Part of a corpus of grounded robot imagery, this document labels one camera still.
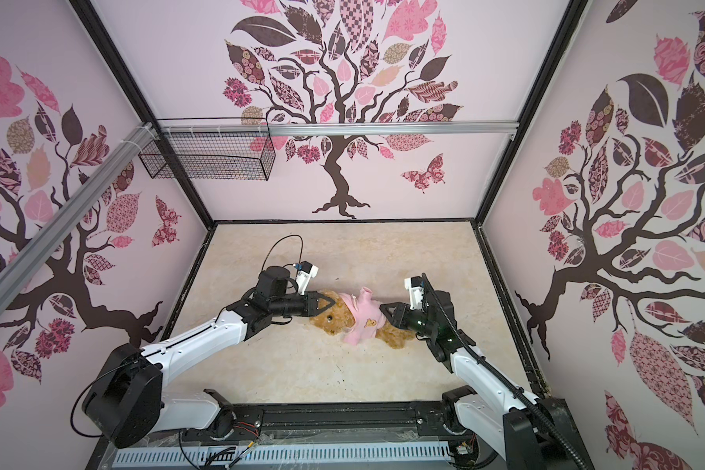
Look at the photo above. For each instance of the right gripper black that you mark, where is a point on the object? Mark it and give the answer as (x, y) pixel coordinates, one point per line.
(410, 313)

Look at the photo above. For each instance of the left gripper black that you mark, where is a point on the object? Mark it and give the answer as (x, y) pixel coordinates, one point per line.
(308, 303)

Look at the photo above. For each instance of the brown teddy bear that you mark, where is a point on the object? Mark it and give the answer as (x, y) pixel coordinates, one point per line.
(339, 320)

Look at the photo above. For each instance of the pink knitted bear sweater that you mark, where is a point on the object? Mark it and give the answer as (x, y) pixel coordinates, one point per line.
(368, 319)

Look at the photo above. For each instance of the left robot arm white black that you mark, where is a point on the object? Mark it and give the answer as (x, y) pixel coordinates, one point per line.
(128, 401)

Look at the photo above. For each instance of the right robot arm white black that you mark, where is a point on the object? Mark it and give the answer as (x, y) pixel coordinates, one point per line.
(526, 431)

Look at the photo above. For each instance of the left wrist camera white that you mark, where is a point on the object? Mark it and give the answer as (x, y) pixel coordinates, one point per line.
(305, 272)

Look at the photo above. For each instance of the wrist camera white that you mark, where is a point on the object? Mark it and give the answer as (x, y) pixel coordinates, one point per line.
(415, 287)
(305, 272)

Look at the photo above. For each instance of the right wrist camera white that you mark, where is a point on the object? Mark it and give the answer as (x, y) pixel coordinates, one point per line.
(415, 287)

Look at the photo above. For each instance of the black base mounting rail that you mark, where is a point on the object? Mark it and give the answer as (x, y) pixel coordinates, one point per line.
(341, 420)

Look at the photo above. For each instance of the white slotted cable duct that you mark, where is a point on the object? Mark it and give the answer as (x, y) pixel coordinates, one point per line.
(283, 456)

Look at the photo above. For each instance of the black wire basket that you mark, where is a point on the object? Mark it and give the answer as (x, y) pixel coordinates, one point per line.
(233, 148)

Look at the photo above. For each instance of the back aluminium rail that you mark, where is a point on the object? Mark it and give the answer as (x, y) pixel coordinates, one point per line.
(343, 129)

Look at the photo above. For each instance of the aluminium rail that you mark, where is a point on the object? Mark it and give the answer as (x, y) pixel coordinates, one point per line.
(14, 277)
(343, 129)

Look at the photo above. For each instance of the left aluminium rail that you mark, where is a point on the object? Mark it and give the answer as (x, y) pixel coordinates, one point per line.
(14, 277)

